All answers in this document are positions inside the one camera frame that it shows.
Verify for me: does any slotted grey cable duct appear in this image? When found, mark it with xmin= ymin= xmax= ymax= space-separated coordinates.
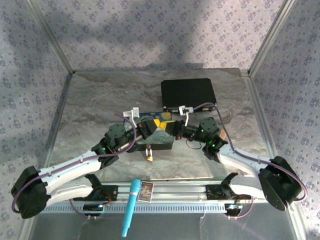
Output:
xmin=42 ymin=202 xmax=254 ymax=214

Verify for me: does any brass padlock silver shackle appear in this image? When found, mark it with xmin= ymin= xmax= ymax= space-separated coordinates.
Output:
xmin=145 ymin=144 xmax=154 ymax=162

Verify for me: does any starry night painted box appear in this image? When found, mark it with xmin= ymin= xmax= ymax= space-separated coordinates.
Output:
xmin=123 ymin=111 xmax=174 ymax=151

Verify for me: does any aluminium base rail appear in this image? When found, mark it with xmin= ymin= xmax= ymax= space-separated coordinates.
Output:
xmin=37 ymin=178 xmax=266 ymax=204

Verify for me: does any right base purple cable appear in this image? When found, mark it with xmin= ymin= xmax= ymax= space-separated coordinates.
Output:
xmin=228 ymin=196 xmax=255 ymax=220

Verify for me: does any black hard case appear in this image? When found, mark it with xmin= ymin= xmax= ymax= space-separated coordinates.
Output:
xmin=160 ymin=78 xmax=218 ymax=112

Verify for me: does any right black controller board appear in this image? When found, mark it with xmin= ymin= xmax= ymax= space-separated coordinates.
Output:
xmin=224 ymin=202 xmax=243 ymax=216

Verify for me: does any thin black cable loop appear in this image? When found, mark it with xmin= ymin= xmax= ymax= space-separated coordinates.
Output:
xmin=184 ymin=139 xmax=204 ymax=151

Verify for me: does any small printed card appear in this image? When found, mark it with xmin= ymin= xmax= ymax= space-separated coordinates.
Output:
xmin=138 ymin=181 xmax=155 ymax=204

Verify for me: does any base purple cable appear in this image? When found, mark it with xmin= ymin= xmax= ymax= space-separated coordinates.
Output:
xmin=69 ymin=199 xmax=101 ymax=221
xmin=228 ymin=196 xmax=255 ymax=220

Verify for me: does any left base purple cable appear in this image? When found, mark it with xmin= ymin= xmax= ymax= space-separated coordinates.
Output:
xmin=69 ymin=199 xmax=101 ymax=221

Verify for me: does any aluminium corner post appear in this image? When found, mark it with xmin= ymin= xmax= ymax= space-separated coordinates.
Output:
xmin=248 ymin=0 xmax=297 ymax=75
xmin=26 ymin=0 xmax=76 ymax=75

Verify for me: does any aluminium side frame rail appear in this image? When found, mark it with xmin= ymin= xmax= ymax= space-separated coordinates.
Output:
xmin=239 ymin=69 xmax=279 ymax=161
xmin=37 ymin=71 xmax=76 ymax=185

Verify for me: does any left black controller board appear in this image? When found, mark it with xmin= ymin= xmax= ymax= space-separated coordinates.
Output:
xmin=83 ymin=203 xmax=105 ymax=217

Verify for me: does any black controller board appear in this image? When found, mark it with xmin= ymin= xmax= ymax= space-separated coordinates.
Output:
xmin=83 ymin=203 xmax=105 ymax=217
xmin=224 ymin=202 xmax=243 ymax=216

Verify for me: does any light blue marker pen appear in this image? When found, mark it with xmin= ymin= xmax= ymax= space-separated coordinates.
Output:
xmin=121 ymin=178 xmax=142 ymax=238

